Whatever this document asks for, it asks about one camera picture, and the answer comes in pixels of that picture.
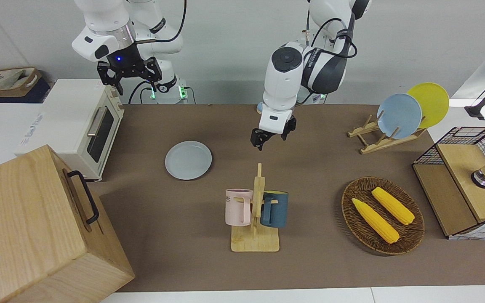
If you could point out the gray plate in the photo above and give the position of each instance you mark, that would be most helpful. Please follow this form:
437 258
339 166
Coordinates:
188 160

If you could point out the yellow plate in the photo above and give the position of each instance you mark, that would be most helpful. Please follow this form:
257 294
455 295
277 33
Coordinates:
434 101

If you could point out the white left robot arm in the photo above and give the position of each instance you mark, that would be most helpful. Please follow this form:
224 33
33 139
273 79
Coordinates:
282 80

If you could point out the yellow corn cob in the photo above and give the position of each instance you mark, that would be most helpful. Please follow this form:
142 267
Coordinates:
393 206
375 221

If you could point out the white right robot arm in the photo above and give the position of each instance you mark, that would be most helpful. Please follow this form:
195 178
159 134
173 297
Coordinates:
103 21

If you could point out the light blue plate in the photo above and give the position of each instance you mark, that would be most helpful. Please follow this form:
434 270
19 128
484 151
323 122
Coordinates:
399 115

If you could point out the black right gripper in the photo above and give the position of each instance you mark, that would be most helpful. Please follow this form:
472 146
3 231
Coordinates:
126 61

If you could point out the dark teal mug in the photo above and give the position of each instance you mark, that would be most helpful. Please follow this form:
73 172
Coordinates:
275 210

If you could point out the brown wicker basket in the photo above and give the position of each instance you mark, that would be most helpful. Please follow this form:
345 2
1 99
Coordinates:
411 235

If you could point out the wooden board lid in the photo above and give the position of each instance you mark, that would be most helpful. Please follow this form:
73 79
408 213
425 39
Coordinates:
461 172

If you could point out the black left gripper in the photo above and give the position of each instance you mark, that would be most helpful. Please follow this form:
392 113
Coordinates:
278 129

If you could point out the pink mug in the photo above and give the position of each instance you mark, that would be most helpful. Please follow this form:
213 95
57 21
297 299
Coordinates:
236 208

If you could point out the wooden dish rack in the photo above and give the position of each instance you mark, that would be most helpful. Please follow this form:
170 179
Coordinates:
377 145

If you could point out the brown table mat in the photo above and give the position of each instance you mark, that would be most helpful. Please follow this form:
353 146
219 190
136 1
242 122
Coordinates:
310 189

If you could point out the wooden cabinet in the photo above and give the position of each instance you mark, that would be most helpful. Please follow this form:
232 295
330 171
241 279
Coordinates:
27 235

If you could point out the cardboard tray with bag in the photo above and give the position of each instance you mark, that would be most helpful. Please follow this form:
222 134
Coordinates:
2 80

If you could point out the wooden mug tree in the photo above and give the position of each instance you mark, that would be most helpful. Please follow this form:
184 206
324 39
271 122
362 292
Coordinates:
255 242

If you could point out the white toaster oven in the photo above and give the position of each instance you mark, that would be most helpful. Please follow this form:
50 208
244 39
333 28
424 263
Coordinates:
70 109

